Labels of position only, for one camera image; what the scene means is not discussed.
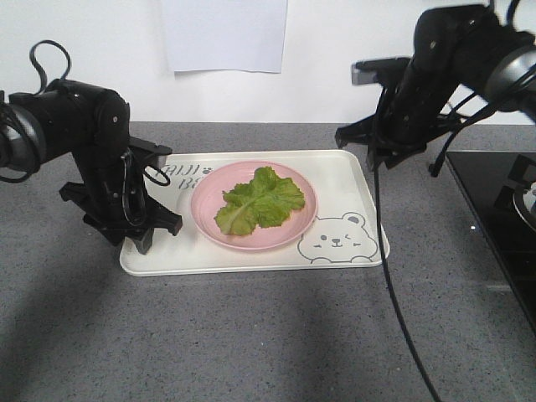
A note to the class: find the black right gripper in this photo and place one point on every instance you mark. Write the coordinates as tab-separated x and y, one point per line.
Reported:
408	115

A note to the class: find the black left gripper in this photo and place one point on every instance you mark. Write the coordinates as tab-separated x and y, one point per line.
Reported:
116	203

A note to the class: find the cream bear print tray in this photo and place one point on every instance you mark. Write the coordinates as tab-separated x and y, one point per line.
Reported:
343	234

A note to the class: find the pink round plate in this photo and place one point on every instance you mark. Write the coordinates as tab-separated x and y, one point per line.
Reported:
207	200

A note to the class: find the green lettuce leaf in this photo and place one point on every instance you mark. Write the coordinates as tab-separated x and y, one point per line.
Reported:
266	201

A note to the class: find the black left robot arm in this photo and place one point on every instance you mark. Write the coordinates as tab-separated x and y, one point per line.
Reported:
93	125

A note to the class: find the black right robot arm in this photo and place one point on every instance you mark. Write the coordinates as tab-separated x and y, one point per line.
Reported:
466	66

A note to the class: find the black glass gas stove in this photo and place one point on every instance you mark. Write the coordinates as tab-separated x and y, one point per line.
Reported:
491	181

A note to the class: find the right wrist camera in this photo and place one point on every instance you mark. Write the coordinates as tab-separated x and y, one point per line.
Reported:
386	72

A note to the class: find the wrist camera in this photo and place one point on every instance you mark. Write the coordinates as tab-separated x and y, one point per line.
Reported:
386	72
149	154

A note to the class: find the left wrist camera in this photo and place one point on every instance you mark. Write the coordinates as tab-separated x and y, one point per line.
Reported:
149	154

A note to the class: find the white paper sheet on wall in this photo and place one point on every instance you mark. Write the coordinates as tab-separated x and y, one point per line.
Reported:
224	35

